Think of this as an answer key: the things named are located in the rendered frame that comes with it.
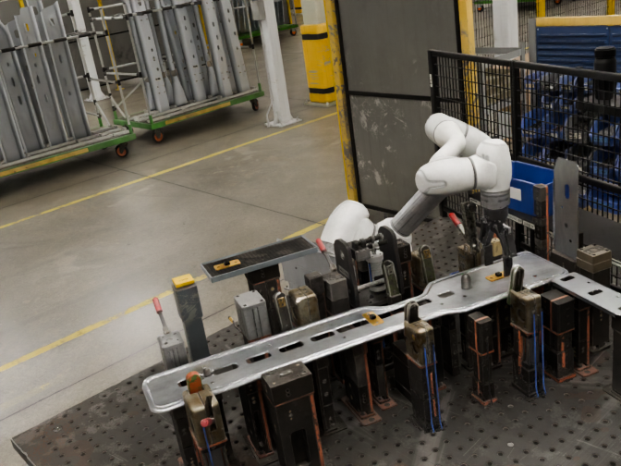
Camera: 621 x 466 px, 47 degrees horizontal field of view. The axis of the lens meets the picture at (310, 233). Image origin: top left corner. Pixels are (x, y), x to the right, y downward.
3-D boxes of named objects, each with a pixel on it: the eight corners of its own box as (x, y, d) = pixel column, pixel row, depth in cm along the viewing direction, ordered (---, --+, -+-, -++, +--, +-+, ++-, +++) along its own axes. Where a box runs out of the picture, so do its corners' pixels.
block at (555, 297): (556, 386, 225) (555, 307, 215) (533, 370, 235) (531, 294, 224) (581, 376, 228) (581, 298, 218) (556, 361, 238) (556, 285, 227)
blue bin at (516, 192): (542, 219, 265) (541, 186, 260) (485, 201, 291) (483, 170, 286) (574, 206, 272) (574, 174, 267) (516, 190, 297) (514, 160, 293)
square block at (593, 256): (591, 355, 238) (592, 256, 225) (575, 345, 245) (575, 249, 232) (611, 348, 240) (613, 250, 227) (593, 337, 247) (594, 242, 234)
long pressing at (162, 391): (154, 422, 187) (152, 417, 187) (139, 381, 207) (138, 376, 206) (574, 275, 231) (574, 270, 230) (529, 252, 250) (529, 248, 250)
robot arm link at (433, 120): (444, 111, 261) (473, 128, 265) (430, 101, 278) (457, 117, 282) (425, 141, 265) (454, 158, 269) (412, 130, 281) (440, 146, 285)
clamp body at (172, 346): (183, 452, 220) (157, 351, 207) (175, 432, 230) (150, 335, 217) (213, 441, 223) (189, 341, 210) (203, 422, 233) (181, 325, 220)
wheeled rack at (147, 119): (154, 145, 919) (123, 3, 854) (115, 139, 990) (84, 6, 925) (267, 109, 1035) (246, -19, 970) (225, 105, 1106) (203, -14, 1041)
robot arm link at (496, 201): (492, 195, 218) (492, 214, 220) (516, 188, 221) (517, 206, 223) (474, 188, 226) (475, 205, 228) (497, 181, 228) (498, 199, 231)
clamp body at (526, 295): (528, 404, 219) (525, 303, 206) (504, 386, 229) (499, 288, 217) (552, 394, 222) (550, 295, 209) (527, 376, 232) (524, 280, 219)
